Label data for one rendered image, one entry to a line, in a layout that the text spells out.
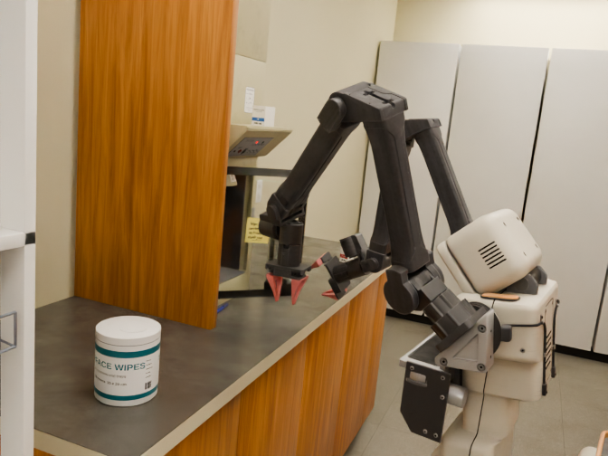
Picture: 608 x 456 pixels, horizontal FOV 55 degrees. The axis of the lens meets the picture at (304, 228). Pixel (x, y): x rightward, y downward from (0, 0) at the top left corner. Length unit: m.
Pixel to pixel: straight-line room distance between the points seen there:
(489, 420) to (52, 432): 0.89
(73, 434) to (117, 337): 0.19
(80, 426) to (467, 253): 0.83
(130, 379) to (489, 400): 0.76
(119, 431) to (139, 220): 0.72
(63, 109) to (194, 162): 0.45
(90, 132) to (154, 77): 0.27
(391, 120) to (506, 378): 0.60
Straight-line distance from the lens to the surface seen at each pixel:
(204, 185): 1.59
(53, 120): 1.83
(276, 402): 1.76
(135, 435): 1.19
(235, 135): 1.63
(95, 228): 1.84
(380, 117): 1.03
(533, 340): 1.23
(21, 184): 0.86
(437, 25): 5.15
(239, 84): 1.80
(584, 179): 4.56
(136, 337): 1.22
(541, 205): 4.57
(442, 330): 1.14
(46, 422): 1.25
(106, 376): 1.26
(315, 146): 1.20
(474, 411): 1.39
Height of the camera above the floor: 1.55
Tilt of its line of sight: 11 degrees down
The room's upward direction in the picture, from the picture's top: 6 degrees clockwise
